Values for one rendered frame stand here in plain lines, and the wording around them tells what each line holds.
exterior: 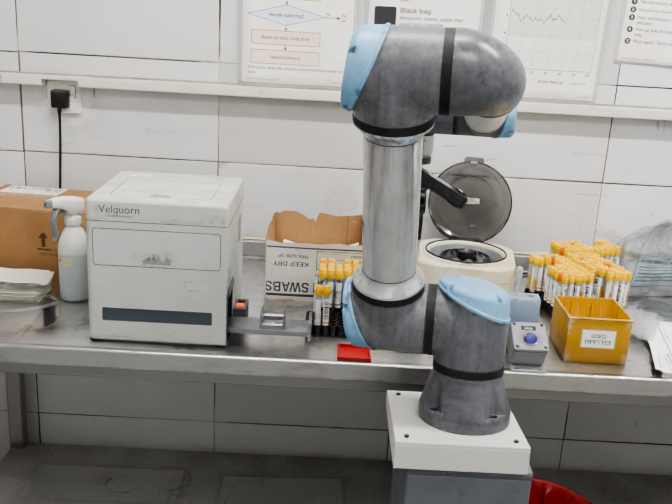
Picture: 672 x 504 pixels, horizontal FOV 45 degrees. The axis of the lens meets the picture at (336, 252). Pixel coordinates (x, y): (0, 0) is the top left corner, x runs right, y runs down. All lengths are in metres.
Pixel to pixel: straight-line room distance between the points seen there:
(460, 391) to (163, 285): 0.65
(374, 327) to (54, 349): 0.71
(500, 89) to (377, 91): 0.16
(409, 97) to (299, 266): 0.91
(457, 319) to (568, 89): 1.10
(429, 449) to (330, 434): 1.22
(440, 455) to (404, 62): 0.60
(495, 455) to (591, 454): 1.34
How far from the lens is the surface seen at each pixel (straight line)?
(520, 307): 1.81
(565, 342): 1.76
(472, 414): 1.33
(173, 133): 2.25
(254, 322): 1.72
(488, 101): 1.11
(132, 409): 2.53
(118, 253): 1.66
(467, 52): 1.08
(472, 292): 1.29
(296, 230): 2.19
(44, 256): 2.08
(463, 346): 1.30
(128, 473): 2.44
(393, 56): 1.08
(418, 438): 1.31
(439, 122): 1.49
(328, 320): 1.76
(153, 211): 1.62
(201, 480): 2.40
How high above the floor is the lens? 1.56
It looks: 17 degrees down
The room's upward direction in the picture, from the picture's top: 3 degrees clockwise
